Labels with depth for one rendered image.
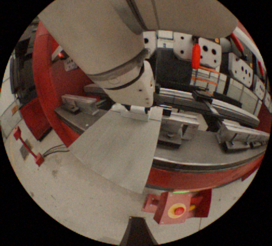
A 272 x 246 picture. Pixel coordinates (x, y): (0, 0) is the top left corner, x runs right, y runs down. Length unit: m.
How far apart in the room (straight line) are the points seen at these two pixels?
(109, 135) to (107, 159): 0.06
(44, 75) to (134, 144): 0.92
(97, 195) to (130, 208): 0.41
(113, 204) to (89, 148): 1.04
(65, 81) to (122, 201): 1.46
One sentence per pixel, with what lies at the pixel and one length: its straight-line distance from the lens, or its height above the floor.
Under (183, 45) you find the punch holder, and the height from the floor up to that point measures 1.22.
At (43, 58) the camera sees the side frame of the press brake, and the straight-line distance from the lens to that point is 0.98.
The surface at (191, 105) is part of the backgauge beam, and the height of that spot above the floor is 0.94.
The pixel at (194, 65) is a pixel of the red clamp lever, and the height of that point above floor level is 1.16.
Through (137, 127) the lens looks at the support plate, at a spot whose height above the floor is 1.00.
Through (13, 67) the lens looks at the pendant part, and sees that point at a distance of 1.16.
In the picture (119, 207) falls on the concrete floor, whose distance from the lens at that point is 1.17.
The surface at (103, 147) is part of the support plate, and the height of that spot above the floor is 1.00.
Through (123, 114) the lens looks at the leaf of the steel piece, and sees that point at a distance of 0.24.
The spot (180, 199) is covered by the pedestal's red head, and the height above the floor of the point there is 0.78.
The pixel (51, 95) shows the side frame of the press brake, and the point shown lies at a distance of 0.96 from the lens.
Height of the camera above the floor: 1.14
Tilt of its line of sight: 31 degrees down
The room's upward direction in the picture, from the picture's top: straight up
